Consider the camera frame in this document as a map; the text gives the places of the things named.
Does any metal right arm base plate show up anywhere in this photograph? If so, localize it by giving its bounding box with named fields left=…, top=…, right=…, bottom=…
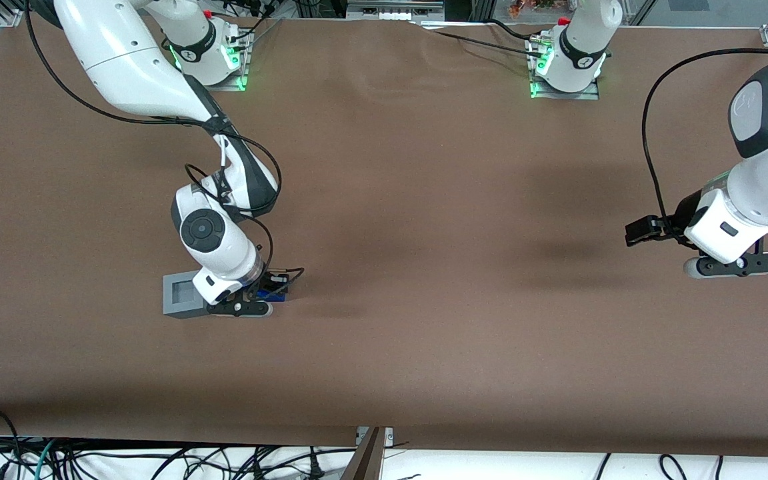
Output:
left=207, top=27, right=250, bottom=92

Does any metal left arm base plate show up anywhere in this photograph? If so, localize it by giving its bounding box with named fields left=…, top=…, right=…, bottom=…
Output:
left=529, top=37, right=601, bottom=101

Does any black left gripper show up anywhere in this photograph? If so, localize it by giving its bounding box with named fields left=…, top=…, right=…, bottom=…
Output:
left=625, top=189, right=710, bottom=248

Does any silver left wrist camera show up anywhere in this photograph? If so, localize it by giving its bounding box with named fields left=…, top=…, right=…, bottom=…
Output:
left=683, top=252, right=768, bottom=280

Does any dark metal post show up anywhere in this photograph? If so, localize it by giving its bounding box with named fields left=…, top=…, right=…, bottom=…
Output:
left=340, top=427, right=395, bottom=480

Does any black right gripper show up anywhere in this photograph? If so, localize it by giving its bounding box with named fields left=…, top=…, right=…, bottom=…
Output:
left=245, top=269, right=293, bottom=303

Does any teal floor cable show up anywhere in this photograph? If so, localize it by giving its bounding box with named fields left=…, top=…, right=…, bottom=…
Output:
left=32, top=439, right=59, bottom=480

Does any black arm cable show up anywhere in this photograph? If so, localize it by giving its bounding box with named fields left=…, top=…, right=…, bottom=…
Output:
left=642, top=47, right=768, bottom=234
left=24, top=0, right=305, bottom=294

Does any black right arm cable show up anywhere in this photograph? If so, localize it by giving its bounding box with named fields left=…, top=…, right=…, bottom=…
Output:
left=24, top=0, right=305, bottom=294

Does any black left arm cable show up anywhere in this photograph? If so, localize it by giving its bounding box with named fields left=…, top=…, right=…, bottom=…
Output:
left=642, top=47, right=768, bottom=234

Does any long black table cable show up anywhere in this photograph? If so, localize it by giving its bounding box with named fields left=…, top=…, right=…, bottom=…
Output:
left=412, top=21, right=545, bottom=58

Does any gray square hollow base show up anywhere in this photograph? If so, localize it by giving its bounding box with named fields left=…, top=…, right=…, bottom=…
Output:
left=162, top=271, right=215, bottom=319

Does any white connector strip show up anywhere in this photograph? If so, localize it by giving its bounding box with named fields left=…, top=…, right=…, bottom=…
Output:
left=347, top=0, right=446, bottom=21

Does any brown table cover sheet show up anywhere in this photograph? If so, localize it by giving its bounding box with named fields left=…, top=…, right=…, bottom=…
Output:
left=0, top=12, right=768, bottom=458

